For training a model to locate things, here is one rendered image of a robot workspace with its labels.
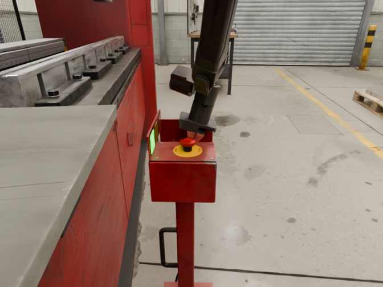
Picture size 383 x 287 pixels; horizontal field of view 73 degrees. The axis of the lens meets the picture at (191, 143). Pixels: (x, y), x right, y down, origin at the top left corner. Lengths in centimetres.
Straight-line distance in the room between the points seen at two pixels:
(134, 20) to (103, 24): 25
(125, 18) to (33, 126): 212
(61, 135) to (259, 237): 142
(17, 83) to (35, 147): 48
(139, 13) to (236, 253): 184
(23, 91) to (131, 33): 172
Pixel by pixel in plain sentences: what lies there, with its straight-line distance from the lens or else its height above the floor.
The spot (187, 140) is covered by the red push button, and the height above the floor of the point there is 81.
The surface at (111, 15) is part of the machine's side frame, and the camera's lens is 232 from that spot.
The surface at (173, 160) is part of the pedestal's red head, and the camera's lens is 59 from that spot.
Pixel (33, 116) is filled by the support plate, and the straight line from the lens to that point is 24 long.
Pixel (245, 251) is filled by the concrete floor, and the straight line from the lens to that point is 146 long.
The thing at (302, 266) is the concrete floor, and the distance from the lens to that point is 148.
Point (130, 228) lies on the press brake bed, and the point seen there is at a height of 5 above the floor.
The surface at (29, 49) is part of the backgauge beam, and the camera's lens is 135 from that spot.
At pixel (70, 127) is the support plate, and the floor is 100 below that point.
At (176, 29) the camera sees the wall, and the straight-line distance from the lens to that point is 749.
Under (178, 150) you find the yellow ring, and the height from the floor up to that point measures 78.
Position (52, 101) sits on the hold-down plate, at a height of 91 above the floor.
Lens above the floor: 107
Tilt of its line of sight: 25 degrees down
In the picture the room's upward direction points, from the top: straight up
